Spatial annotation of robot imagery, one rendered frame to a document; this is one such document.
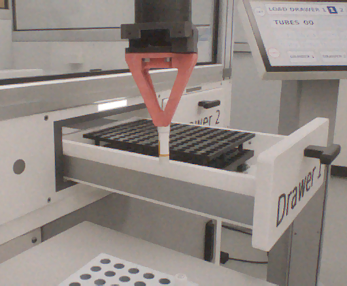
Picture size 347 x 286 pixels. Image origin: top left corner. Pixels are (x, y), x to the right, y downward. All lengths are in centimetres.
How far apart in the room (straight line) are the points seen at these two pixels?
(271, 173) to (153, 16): 21
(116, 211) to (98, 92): 25
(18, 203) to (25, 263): 8
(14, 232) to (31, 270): 8
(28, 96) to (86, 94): 12
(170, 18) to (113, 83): 35
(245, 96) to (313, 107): 81
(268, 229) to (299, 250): 122
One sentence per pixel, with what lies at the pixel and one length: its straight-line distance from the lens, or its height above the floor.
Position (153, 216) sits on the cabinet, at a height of 66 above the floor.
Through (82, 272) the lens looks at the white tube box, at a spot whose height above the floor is 80.
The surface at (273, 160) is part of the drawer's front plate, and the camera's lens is 47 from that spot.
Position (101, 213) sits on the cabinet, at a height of 73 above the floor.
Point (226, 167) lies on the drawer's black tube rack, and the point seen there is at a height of 87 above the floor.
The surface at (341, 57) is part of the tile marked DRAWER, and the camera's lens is 149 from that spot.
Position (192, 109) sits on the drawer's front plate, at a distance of 97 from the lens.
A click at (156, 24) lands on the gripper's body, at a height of 106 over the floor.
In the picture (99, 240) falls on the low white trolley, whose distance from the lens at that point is 63.
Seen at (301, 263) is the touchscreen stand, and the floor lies 25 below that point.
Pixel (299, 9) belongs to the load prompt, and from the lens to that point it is 156.
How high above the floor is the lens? 105
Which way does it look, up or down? 11 degrees down
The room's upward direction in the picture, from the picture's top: straight up
